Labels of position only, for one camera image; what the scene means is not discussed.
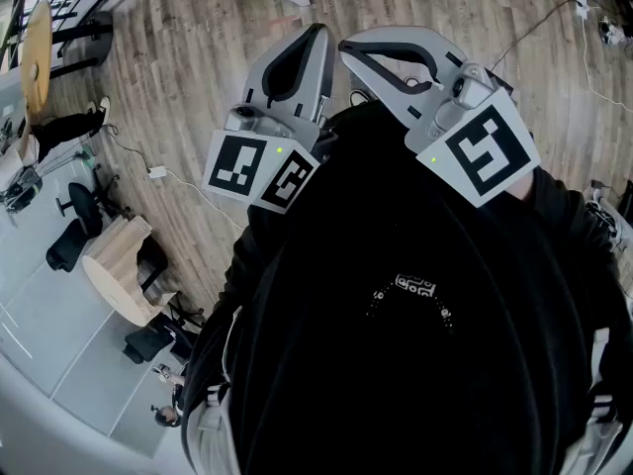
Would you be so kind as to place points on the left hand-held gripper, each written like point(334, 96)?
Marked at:
point(232, 166)

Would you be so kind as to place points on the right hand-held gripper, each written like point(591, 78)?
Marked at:
point(484, 151)

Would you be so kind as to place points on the person's left forearm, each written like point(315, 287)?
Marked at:
point(249, 250)

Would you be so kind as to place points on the person's right forearm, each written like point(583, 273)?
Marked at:
point(569, 216)

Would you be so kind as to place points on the white power adapter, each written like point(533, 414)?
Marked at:
point(158, 172)

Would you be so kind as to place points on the white power strip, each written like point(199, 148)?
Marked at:
point(582, 3)

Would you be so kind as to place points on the black and white device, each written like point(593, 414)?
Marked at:
point(613, 32)

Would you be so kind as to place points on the black office chair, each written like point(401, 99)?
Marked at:
point(84, 211)

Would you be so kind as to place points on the white and black equipment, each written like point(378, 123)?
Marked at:
point(605, 216)

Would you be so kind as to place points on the round wooden high table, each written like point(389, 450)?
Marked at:
point(37, 52)

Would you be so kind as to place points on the round pale table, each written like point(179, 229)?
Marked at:
point(114, 275)

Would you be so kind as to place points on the person's black top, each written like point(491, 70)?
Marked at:
point(395, 389)

